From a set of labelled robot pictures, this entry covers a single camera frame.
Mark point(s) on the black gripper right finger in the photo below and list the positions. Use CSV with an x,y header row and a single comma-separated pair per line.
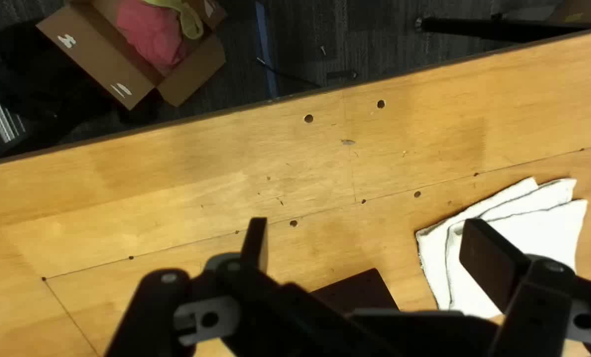
x,y
494,264

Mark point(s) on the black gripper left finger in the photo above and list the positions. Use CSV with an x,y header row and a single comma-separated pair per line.
x,y
256,244

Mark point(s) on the white towel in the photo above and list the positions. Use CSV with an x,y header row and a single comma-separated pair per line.
x,y
539,219

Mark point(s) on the black perforated box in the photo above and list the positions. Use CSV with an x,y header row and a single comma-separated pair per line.
x,y
357,290

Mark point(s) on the open cardboard box with cloths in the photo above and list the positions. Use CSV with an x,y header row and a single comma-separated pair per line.
x,y
103,52

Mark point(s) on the yellow-green cloth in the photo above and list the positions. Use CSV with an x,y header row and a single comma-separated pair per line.
x,y
188,20

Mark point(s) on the pink cloth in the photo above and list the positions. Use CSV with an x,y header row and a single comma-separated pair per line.
x,y
149,32

